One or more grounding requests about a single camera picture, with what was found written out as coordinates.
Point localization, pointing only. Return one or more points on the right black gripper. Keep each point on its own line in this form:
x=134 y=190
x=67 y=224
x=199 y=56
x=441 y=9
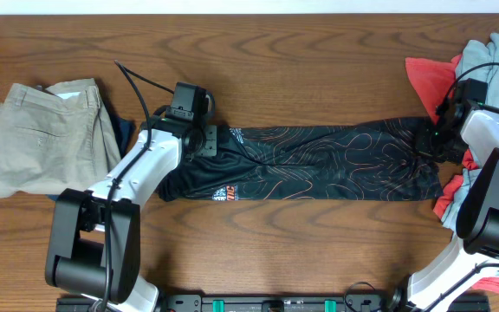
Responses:
x=425 y=145

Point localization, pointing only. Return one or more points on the light grey blue shirt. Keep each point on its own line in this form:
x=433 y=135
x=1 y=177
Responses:
x=476 y=53

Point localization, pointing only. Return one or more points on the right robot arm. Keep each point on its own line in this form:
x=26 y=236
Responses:
x=465 y=124

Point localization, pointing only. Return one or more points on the folded khaki shorts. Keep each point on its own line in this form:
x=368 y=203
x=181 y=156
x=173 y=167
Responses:
x=53 y=139

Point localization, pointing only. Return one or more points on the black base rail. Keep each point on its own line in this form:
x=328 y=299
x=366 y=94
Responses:
x=351 y=302

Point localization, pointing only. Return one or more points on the dark navy folded garment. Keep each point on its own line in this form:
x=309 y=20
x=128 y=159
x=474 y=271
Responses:
x=122 y=129

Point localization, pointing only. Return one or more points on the black printed cycling jersey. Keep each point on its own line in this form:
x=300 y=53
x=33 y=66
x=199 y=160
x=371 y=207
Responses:
x=374 y=161

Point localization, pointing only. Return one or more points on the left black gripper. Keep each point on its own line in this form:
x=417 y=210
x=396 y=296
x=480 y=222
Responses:
x=210 y=141

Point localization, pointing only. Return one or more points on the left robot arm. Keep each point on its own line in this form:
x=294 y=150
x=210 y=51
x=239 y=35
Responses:
x=94 y=246

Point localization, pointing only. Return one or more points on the red shirt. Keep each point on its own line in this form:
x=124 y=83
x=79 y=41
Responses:
x=431 y=80

